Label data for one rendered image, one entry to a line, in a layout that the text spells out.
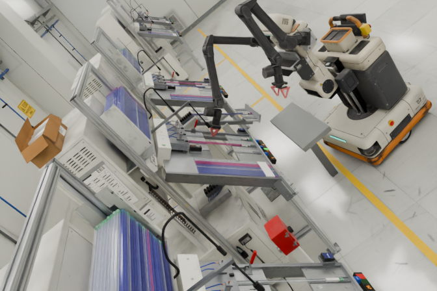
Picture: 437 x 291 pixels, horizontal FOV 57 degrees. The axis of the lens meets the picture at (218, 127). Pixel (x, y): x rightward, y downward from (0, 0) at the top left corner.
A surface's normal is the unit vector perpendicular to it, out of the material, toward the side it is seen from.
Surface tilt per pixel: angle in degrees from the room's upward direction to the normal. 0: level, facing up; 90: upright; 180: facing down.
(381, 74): 90
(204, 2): 90
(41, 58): 90
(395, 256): 0
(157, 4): 90
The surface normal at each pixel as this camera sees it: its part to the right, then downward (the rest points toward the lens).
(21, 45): 0.21, 0.38
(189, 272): 0.16, -0.92
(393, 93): 0.40, 0.22
